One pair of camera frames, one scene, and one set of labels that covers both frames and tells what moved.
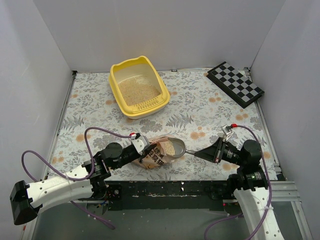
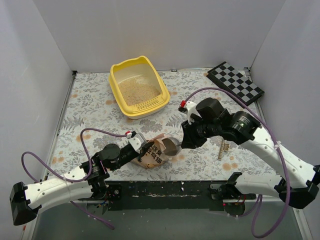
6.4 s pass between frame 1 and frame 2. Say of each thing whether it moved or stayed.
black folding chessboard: stayed
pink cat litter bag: stayed
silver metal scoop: moved
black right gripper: moved
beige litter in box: stayed
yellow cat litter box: stayed
